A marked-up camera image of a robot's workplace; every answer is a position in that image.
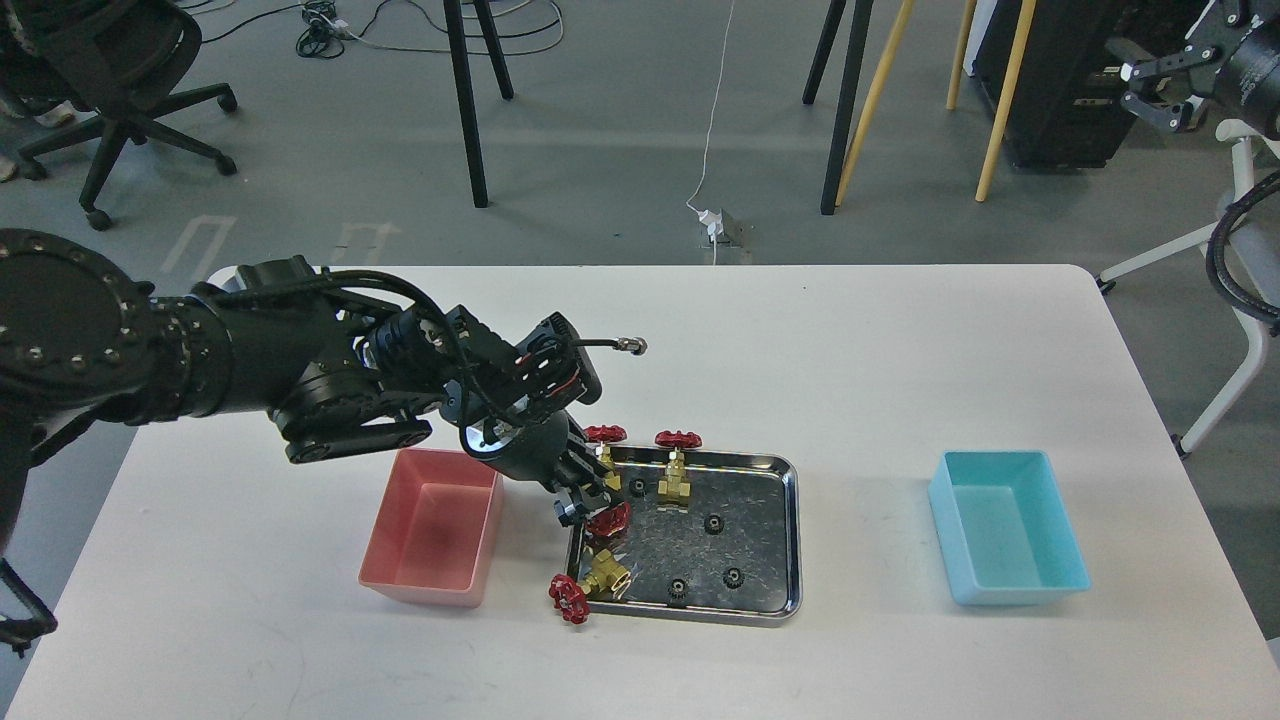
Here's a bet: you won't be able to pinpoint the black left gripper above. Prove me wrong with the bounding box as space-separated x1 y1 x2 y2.
462 411 623 527

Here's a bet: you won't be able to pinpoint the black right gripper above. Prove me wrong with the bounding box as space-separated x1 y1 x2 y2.
1120 1 1279 135

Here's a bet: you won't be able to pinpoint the brass valve red handwheel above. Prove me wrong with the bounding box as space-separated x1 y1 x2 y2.
584 501 632 544

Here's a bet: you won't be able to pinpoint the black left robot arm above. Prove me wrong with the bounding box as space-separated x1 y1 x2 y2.
1 228 622 541

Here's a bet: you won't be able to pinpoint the brass valve back left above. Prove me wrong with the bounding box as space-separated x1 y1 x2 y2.
584 425 628 492

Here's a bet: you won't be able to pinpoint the brass valve back right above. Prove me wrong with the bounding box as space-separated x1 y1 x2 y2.
654 430 703 509

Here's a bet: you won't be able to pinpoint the brass valve front left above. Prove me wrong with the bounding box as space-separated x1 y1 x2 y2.
548 550 632 625

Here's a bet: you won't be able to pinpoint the pink plastic box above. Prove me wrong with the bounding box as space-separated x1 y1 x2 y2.
358 448 504 609

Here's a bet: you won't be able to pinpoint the white power plug box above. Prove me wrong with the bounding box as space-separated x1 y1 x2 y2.
698 209 751 249

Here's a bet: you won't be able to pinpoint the blue plastic box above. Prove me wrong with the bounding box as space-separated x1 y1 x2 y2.
927 450 1092 606

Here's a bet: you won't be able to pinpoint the black equipment case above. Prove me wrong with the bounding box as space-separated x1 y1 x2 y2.
972 0 1216 170

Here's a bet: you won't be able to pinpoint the shiny metal tray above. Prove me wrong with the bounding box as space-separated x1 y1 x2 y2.
564 445 803 625

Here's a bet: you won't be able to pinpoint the yellow wooden easel legs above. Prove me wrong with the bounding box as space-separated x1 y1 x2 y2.
831 1 1037 209

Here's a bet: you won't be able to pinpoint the black stand legs centre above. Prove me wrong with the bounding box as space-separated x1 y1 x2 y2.
803 1 876 217

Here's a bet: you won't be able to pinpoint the black tripod legs left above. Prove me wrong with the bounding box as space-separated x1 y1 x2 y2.
443 1 515 208

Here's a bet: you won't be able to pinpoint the black office chair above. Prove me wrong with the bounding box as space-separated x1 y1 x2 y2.
3 1 238 231

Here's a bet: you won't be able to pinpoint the white stand frame right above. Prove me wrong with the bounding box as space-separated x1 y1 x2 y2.
1094 119 1277 459

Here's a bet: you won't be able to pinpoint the white cable on floor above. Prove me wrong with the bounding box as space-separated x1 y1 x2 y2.
685 0 739 266

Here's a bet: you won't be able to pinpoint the black floor cables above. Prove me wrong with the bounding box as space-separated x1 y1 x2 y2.
175 0 566 59

